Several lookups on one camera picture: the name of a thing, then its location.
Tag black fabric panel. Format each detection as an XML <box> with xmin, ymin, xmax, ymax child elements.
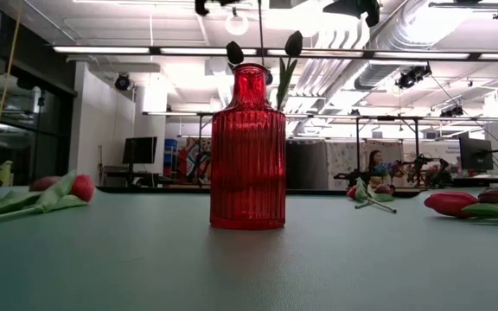
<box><xmin>285</xmin><ymin>140</ymin><xmax>329</xmax><ymax>190</ymax></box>

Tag blue storage bins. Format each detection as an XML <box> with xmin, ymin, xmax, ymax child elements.
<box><xmin>163</xmin><ymin>138</ymin><xmax>179</xmax><ymax>176</ymax></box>

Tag long ceiling light bar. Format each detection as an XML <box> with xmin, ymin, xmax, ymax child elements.
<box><xmin>52</xmin><ymin>45</ymin><xmax>498</xmax><ymax>61</ymax></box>

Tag black ceiling spotlight cluster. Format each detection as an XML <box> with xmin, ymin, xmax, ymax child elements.
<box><xmin>395</xmin><ymin>64</ymin><xmax>432</xmax><ymax>90</ymax></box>

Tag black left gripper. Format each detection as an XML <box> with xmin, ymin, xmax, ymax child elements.
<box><xmin>195</xmin><ymin>0</ymin><xmax>241</xmax><ymax>17</ymax></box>

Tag black monitor on arm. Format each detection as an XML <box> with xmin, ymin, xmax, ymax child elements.
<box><xmin>458</xmin><ymin>136</ymin><xmax>495</xmax><ymax>173</ymax></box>

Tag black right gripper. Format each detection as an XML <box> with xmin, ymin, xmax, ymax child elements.
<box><xmin>322</xmin><ymin>0</ymin><xmax>380</xmax><ymax>28</ymax></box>

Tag person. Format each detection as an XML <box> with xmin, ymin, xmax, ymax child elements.
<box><xmin>367</xmin><ymin>149</ymin><xmax>391</xmax><ymax>187</ymax></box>

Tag white ring light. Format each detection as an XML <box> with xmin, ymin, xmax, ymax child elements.
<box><xmin>225</xmin><ymin>12</ymin><xmax>250</xmax><ymax>36</ymax></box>

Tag teal table mat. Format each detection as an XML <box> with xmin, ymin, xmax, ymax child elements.
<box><xmin>0</xmin><ymin>185</ymin><xmax>498</xmax><ymax>311</ymax></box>

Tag silver ceiling duct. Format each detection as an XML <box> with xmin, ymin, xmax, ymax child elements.
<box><xmin>352</xmin><ymin>0</ymin><xmax>434</xmax><ymax>92</ymax></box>

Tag black background monitor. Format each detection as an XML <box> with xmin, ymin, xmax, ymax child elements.
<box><xmin>122</xmin><ymin>136</ymin><xmax>158</xmax><ymax>165</ymax></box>

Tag colourful wall poster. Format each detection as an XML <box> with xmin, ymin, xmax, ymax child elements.
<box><xmin>177</xmin><ymin>137</ymin><xmax>212</xmax><ymax>182</ymax></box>

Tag red ribbed glass vase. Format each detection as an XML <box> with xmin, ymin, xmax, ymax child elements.
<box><xmin>209</xmin><ymin>62</ymin><xmax>287</xmax><ymax>231</ymax></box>

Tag background desk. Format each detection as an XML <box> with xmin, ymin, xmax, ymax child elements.
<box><xmin>101</xmin><ymin>166</ymin><xmax>168</xmax><ymax>187</ymax></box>

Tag black metal frame rig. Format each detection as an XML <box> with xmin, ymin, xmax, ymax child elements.
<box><xmin>334</xmin><ymin>115</ymin><xmax>425</xmax><ymax>189</ymax></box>

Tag yellow green object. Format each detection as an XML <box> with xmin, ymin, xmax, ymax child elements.
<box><xmin>0</xmin><ymin>160</ymin><xmax>15</xmax><ymax>187</ymax></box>

